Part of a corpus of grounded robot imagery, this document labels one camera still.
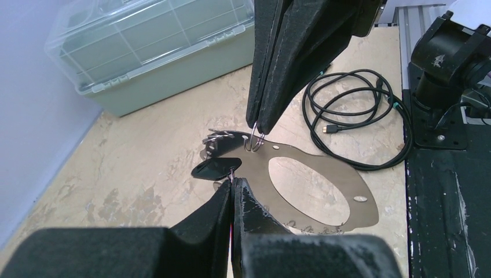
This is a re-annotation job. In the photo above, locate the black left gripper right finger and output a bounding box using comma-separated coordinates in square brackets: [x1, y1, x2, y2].
[231, 178, 402, 277]

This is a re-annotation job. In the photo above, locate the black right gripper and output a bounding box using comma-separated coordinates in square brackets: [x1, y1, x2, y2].
[245, 0, 386, 134]

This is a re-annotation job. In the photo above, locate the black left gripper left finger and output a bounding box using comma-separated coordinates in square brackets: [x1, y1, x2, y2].
[1, 182, 232, 277]

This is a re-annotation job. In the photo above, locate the black key tag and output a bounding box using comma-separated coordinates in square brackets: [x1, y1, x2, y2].
[191, 157, 242, 181]

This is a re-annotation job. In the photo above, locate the large metal key organizer ring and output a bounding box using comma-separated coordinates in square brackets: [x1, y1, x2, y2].
[199, 122, 380, 236]

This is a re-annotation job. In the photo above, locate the clear plastic storage box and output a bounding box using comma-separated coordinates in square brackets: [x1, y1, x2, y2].
[45, 0, 255, 116]

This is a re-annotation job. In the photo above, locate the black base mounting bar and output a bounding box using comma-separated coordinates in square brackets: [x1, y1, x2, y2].
[405, 114, 490, 277]

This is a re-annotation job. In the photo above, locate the black coiled cable right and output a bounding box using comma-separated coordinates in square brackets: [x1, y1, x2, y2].
[302, 69, 414, 172]

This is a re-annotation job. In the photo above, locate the aluminium frame rail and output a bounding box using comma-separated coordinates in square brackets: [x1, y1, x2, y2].
[395, 5, 447, 89]

